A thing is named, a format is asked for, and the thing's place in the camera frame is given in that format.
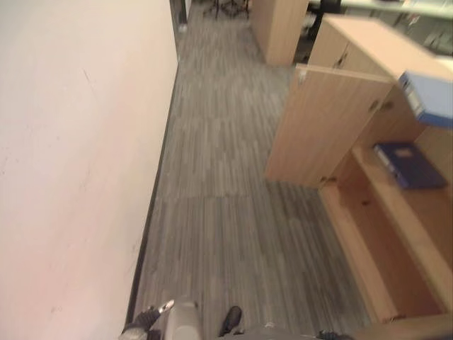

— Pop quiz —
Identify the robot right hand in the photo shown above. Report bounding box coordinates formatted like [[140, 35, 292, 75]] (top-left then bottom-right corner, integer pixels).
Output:
[[317, 329, 350, 340]]

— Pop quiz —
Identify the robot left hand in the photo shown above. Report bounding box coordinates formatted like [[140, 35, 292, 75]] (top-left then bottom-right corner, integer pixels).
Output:
[[119, 299, 176, 340]]

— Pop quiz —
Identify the open wooden office cabinet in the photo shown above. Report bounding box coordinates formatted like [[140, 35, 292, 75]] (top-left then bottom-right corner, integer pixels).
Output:
[[319, 79, 453, 340]]

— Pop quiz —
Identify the dark blue folder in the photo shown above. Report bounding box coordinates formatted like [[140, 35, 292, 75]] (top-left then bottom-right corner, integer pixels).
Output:
[[372, 141, 448, 191]]

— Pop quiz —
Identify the open wooden cabinet door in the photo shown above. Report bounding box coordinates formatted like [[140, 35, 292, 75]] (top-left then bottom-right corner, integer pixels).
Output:
[[264, 63, 396, 189]]

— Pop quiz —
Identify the closed low wooden cabinet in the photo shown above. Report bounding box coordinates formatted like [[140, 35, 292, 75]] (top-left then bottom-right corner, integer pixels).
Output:
[[309, 16, 453, 83]]

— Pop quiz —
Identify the tall wooden cabinet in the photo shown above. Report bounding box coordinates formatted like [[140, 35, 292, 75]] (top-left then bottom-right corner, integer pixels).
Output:
[[247, 0, 311, 67]]

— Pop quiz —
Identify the black office chair base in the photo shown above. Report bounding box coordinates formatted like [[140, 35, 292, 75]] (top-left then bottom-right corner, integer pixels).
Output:
[[202, 0, 249, 18]]

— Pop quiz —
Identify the robot silver leg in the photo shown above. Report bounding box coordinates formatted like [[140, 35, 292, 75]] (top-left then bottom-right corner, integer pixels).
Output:
[[165, 300, 202, 340]]

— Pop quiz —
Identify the robot grey body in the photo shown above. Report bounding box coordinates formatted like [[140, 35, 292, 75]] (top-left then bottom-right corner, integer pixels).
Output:
[[219, 321, 321, 340]]

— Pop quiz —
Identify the robot dark foot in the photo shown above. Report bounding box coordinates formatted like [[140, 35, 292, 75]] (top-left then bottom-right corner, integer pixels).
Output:
[[218, 306, 243, 338]]

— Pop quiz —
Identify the black skirting strip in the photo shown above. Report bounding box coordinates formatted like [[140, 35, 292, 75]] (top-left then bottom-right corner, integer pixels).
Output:
[[119, 52, 180, 336]]

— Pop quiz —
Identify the light blue file box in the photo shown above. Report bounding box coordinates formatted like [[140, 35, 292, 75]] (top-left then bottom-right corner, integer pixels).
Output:
[[397, 70, 453, 129]]

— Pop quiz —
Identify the pale desk top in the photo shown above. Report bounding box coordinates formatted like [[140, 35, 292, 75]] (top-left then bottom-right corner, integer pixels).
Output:
[[308, 0, 453, 18]]

